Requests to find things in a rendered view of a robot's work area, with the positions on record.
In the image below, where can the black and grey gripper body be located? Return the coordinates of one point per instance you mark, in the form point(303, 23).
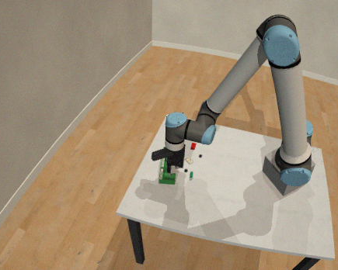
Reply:
point(177, 158)

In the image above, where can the beige domino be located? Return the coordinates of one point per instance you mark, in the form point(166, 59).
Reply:
point(188, 160)

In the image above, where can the green rack of labelled bins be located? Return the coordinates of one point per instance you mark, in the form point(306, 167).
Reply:
point(163, 176)

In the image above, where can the red and white eraser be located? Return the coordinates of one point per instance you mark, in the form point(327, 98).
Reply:
point(193, 145)

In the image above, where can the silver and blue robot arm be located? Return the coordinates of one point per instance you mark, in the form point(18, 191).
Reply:
point(277, 41)

